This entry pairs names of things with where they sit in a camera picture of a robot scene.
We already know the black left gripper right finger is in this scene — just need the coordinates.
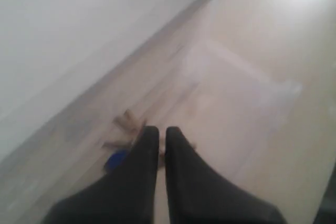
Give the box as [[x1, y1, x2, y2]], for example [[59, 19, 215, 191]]
[[165, 126, 287, 223]]

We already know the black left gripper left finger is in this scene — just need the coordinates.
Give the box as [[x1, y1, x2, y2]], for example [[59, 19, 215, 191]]
[[44, 126, 159, 223]]

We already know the key bunch with blue tag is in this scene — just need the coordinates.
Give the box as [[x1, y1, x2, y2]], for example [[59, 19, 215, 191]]
[[102, 109, 197, 171]]

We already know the clear plastic container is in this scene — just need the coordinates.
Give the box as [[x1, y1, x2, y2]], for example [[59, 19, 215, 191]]
[[1, 42, 301, 190]]

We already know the white translucent drawer cabinet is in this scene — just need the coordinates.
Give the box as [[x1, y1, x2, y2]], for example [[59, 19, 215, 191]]
[[0, 0, 302, 183]]

